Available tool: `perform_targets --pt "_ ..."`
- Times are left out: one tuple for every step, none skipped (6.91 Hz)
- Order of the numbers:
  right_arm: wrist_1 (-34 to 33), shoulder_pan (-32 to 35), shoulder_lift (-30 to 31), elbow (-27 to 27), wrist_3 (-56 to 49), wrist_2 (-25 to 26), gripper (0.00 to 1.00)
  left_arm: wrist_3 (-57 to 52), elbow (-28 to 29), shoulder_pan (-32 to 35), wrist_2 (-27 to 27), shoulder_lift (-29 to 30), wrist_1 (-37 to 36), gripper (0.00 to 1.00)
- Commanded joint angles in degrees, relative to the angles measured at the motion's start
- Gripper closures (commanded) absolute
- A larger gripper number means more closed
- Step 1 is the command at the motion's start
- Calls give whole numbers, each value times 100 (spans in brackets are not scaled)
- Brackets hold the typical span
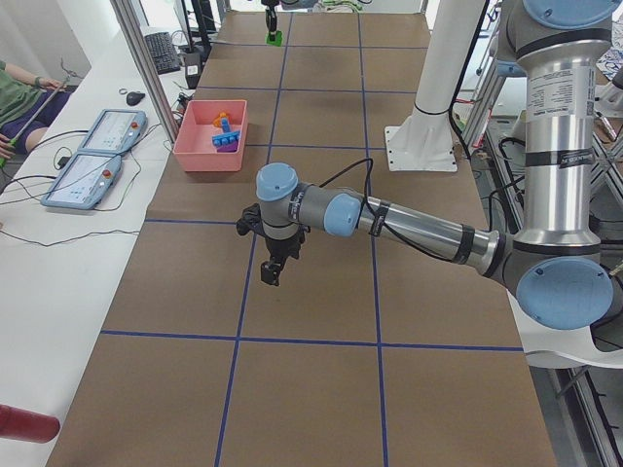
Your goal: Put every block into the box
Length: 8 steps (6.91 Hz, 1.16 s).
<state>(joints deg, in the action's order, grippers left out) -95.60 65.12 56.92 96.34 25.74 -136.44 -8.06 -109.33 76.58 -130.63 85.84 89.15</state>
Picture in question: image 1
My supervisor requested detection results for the purple toy block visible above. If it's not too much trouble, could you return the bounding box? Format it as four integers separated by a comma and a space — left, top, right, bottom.
216, 142, 239, 153

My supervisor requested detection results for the black keyboard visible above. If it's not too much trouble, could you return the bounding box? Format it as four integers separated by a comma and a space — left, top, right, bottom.
144, 32, 180, 75

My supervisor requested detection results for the teach pendant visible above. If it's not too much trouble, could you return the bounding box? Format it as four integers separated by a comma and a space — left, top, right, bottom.
79, 109, 147, 155
41, 152, 122, 210

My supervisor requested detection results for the small blue toy block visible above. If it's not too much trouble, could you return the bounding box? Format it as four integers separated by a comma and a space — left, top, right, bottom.
221, 118, 232, 133

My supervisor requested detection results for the seated person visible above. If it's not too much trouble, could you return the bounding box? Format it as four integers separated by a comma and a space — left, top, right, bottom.
1, 60, 71, 163

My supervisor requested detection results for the black computer mouse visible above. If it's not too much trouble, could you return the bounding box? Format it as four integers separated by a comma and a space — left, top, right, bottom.
126, 91, 146, 107

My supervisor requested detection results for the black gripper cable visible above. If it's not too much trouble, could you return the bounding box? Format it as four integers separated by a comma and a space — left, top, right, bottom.
318, 158, 458, 262

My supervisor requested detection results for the red cylinder bottle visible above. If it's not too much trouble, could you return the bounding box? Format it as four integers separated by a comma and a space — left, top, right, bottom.
1, 405, 60, 444

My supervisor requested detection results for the lower teach pendant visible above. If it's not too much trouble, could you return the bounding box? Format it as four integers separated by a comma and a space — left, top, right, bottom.
41, 152, 122, 210

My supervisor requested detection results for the aluminium frame post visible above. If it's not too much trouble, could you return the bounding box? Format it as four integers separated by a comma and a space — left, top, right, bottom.
110, 0, 179, 145

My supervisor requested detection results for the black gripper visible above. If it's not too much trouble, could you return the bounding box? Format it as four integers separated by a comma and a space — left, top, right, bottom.
236, 203, 311, 286
261, 0, 280, 32

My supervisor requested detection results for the green toy block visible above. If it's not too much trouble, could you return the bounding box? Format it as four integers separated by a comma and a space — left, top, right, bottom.
265, 30, 283, 47

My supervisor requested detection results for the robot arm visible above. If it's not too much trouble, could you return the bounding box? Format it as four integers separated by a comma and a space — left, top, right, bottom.
237, 1, 622, 330

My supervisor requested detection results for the pink plastic box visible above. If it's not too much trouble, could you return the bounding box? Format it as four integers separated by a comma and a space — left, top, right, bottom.
173, 99, 248, 172

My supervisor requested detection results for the orange toy block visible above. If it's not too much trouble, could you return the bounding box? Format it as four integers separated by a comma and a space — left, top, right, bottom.
212, 112, 230, 127

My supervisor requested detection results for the long blue toy block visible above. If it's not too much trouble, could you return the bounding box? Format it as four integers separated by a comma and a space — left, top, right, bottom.
212, 130, 240, 148

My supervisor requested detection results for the upper teach pendant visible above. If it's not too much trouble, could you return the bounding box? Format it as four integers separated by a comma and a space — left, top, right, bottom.
79, 109, 147, 155

